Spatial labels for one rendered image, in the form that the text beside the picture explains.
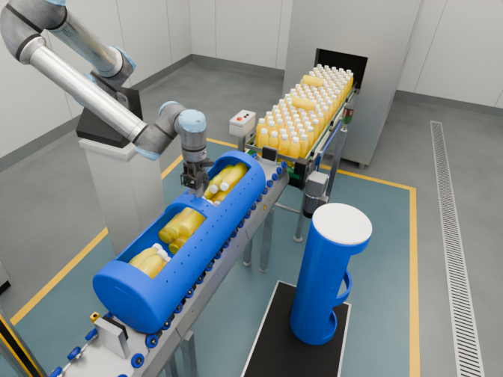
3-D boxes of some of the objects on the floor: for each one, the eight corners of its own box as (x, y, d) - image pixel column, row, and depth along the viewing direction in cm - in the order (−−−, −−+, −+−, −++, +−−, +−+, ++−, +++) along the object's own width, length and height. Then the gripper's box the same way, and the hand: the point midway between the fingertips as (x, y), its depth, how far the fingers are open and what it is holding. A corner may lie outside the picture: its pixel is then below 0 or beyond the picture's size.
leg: (165, 382, 198) (152, 323, 160) (171, 373, 203) (160, 313, 164) (174, 387, 197) (162, 328, 158) (180, 378, 201) (170, 319, 162)
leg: (257, 271, 266) (264, 211, 227) (260, 266, 270) (267, 206, 231) (264, 274, 264) (272, 213, 225) (267, 268, 268) (275, 209, 230)
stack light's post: (312, 246, 290) (340, 130, 222) (314, 243, 293) (341, 128, 225) (316, 247, 288) (346, 132, 221) (318, 244, 291) (347, 129, 224)
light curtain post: (70, 440, 174) (-154, 161, 70) (79, 428, 179) (-118, 148, 75) (79, 447, 172) (-137, 170, 68) (88, 434, 177) (-102, 156, 73)
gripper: (176, 159, 125) (180, 203, 139) (197, 166, 123) (200, 211, 136) (189, 149, 132) (192, 191, 145) (209, 155, 129) (211, 198, 142)
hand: (199, 194), depth 142 cm, fingers closed, pressing on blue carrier
